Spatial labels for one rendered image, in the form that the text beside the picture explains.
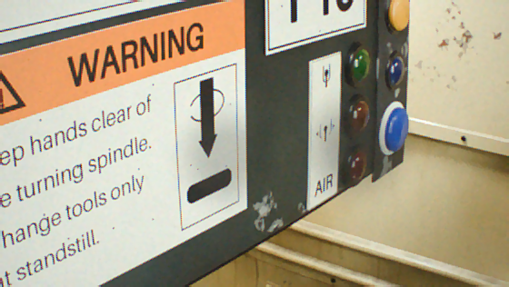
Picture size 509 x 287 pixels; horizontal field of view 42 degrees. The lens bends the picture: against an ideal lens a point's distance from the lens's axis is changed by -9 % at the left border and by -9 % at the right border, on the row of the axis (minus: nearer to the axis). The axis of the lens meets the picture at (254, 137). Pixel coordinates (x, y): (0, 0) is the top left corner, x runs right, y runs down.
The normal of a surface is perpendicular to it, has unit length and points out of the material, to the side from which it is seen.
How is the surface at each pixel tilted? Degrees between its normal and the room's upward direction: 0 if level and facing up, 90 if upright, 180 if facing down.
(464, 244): 90
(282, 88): 90
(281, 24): 90
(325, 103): 90
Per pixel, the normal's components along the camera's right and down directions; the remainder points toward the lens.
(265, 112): 0.79, 0.21
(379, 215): -0.62, 0.27
